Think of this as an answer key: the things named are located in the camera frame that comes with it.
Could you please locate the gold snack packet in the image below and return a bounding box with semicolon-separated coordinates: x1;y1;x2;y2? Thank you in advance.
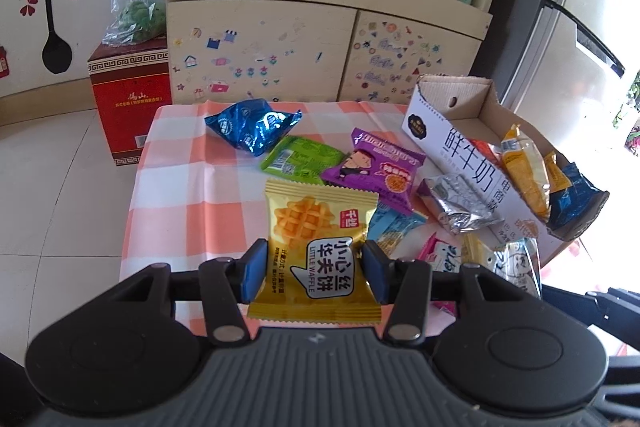
460;233;496;268

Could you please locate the dark blue snack packet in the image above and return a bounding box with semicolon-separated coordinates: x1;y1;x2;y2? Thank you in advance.
547;162;606;230

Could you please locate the green plant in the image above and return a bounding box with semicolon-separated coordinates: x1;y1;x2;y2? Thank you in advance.
625;72;640;158

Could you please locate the pink checkered tablecloth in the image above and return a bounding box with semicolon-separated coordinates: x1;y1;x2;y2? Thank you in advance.
120;101;551;338

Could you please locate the silver foil snack packet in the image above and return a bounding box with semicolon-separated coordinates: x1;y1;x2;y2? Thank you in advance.
417;173;503;235

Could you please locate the pink snack packet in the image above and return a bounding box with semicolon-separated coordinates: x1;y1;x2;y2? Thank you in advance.
417;231;463;313

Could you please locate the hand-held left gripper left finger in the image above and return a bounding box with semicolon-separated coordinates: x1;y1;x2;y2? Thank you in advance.
117;238;268;344

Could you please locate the light blue snack packet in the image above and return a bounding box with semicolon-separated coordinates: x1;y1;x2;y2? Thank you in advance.
367;202;428;258

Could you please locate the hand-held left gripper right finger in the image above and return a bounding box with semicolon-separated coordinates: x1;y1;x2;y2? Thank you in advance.
361;239;506;342

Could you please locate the croissant bread packet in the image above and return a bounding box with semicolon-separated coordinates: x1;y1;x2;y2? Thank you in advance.
500;124;551;223

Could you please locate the purple snack packet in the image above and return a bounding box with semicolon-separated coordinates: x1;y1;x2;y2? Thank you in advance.
320;127;426;215

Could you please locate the yellow waffle packet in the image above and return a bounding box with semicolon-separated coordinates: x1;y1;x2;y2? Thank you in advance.
246;178;383;325

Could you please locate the blue foil snack packet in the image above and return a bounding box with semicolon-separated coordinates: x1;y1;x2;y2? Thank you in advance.
204;99;303;158

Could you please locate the white cardboard box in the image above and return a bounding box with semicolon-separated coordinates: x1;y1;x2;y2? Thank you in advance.
401;74;611;243

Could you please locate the green snack packet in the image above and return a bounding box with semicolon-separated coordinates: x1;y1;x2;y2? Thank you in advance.
259;135;346;186

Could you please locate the red cardboard box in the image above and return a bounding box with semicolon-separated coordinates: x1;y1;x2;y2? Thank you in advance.
87;38;173;168

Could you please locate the cream sticker-covered cabinet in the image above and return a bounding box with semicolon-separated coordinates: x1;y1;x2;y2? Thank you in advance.
162;0;521;105

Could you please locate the white cartoon snack packet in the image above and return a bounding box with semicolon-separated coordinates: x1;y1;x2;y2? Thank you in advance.
482;237;543;298

